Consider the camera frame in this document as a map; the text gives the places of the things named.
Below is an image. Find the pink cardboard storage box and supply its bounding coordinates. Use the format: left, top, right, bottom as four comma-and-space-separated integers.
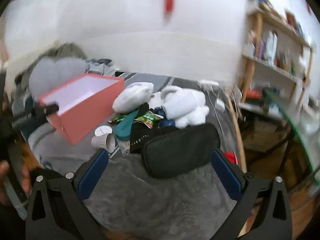
39, 74, 124, 145

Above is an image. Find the white fluffy garment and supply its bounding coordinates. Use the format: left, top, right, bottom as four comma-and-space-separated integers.
160, 86, 209, 129

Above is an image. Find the black glove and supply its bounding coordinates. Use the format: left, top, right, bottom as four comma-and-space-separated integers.
130, 102, 160, 154

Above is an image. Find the person's hand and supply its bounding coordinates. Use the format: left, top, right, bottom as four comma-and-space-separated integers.
1, 160, 31, 206

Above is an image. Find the grey heart pillow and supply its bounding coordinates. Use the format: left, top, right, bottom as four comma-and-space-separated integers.
29, 57, 88, 100

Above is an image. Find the grey bed blanket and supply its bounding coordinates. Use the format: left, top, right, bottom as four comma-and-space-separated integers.
27, 72, 240, 239

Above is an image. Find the white round lid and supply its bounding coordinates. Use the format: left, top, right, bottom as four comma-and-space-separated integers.
94, 125, 113, 137

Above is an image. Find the olive green jacket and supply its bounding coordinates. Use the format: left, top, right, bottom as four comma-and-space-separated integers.
48, 43, 87, 59

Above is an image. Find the white ribbed cup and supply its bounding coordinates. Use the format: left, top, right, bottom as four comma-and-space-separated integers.
91, 133, 116, 153

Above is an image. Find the red round object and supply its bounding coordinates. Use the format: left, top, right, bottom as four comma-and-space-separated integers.
224, 152, 239, 165

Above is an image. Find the grey striped clothing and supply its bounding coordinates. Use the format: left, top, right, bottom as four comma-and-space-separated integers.
85, 59, 120, 76

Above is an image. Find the teal slipper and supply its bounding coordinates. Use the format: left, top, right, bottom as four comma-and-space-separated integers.
115, 110, 138, 141

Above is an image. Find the green snack packet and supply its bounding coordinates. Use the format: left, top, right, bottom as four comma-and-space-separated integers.
108, 111, 164, 128

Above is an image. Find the black zip pouch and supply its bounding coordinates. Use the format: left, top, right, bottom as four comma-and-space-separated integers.
142, 124, 221, 179

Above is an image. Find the green glass table top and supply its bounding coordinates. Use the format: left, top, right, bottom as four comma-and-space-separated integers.
264, 88, 319, 181

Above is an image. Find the white charger adapter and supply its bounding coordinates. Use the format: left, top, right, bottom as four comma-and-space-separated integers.
215, 99, 226, 112

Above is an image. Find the white power strip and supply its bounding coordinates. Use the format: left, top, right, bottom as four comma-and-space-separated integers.
198, 80, 220, 88

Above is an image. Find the wooden shelf unit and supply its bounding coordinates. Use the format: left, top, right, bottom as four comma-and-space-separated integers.
239, 0, 315, 107

